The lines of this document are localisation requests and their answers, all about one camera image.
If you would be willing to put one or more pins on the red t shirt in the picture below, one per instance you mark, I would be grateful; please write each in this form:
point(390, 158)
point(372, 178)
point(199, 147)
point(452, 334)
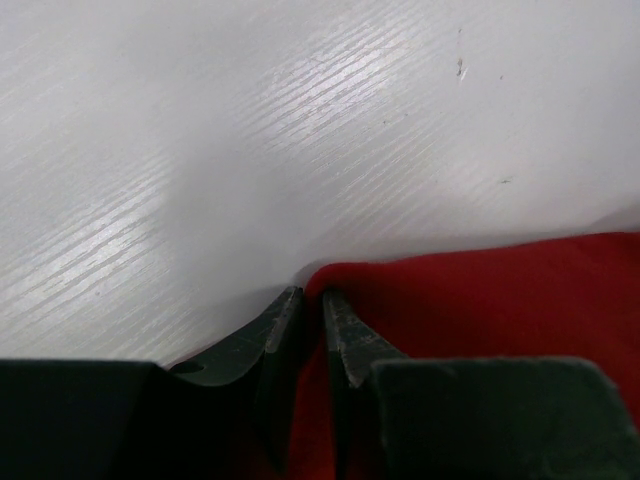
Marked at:
point(575, 297)

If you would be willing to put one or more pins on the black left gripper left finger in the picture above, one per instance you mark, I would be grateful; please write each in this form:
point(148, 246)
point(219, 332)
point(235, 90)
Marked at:
point(98, 419)

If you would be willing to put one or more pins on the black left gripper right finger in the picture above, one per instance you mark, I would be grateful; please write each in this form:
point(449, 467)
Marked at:
point(395, 417)

